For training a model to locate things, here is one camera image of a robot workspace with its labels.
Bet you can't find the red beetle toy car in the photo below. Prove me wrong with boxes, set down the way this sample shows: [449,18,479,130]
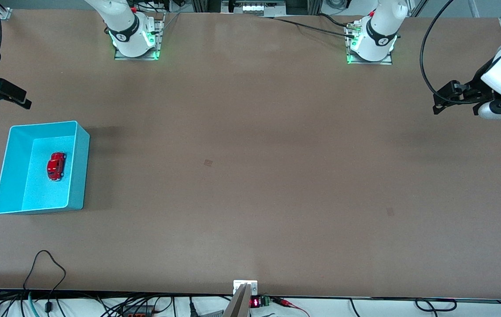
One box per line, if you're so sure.
[46,151,67,182]

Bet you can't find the blue plastic box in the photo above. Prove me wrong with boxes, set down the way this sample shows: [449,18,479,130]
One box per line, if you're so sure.
[0,121,91,215]

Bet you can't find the aluminium rack structure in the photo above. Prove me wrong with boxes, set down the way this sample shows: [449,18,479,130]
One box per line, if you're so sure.
[191,0,322,16]

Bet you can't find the dark power strip orange switches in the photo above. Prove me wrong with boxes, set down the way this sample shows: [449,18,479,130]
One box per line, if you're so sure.
[119,305,157,316]

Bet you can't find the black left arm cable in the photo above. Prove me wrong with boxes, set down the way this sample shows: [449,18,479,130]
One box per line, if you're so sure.
[419,0,494,105]

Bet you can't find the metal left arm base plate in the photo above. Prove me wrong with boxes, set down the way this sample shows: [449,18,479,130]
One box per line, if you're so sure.
[346,20,393,66]

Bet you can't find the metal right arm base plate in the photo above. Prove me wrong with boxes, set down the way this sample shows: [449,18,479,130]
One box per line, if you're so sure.
[114,13,165,61]

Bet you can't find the black cable across table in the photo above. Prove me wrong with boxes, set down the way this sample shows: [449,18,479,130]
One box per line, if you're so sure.
[261,13,357,38]

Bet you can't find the black looped thin cable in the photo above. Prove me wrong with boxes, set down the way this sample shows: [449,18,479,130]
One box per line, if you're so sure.
[23,250,67,314]

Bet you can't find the black coiled cable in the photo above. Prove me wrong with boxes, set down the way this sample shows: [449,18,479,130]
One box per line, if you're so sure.
[415,298,457,313]

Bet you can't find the teal cable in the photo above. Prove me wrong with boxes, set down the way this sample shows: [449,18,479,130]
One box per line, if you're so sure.
[27,292,40,317]

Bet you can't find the red clip lead wires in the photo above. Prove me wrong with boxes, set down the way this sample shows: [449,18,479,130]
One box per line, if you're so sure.
[272,297,311,317]

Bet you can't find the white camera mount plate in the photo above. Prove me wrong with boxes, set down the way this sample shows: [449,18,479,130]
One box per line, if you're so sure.
[233,280,258,296]

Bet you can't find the grey camera mount beam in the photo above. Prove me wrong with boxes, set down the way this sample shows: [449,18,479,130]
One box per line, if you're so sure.
[223,283,252,317]

